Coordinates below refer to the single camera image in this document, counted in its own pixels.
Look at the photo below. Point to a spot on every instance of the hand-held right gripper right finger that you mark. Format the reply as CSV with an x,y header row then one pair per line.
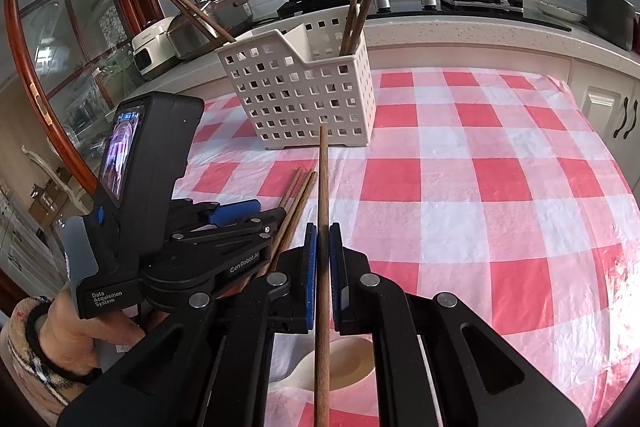
x,y
336,277

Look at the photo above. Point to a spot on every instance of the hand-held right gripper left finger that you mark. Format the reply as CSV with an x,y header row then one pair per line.
x,y
311,277

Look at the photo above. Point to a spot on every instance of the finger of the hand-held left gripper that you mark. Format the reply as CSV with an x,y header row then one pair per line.
x,y
235,212
225,238

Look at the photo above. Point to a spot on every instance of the white ceramic spoon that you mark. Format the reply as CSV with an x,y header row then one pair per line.
x,y
350,362

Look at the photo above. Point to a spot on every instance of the single brown chopstick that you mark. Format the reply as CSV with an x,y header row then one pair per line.
x,y
324,182

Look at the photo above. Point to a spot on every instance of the white perforated plastic basket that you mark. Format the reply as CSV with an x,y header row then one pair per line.
x,y
295,42

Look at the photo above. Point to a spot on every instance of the person's left forearm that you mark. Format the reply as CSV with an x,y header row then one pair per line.
x,y
30,387

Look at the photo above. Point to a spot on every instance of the person's left hand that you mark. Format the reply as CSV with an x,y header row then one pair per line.
x,y
70,337

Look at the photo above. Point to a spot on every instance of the white ornate chair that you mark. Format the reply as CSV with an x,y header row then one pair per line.
x,y
65,187

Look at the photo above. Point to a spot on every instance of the small white kitchen appliance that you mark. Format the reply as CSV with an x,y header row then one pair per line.
x,y
150,52

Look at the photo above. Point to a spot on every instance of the wooden framed glass door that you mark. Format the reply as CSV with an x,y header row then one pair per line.
x,y
75,57

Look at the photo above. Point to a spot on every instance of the brown cardboard box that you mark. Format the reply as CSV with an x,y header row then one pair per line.
x,y
45,202

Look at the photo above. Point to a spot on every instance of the pink checkered tablecloth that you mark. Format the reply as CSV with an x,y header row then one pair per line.
x,y
475,207

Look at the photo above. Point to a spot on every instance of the black glass gas cooktop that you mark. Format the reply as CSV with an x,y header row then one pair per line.
x,y
500,18

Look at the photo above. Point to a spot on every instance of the small white dish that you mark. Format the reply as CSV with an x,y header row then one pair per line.
x,y
560,12

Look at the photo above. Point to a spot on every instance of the grey lidded stockpot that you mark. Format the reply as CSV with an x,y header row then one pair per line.
x,y
610,17

